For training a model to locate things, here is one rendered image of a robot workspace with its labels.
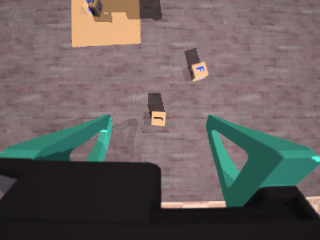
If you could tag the tan letter block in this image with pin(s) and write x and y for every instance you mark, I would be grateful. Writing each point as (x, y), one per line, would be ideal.
(158, 118)
(198, 71)
(93, 7)

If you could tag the tan flat mat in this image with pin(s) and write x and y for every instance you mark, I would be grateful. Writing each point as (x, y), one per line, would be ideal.
(119, 24)

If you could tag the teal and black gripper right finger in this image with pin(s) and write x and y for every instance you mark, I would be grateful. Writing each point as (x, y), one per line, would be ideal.
(272, 161)

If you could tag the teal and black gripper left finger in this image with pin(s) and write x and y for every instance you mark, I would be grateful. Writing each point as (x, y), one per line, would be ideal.
(57, 146)

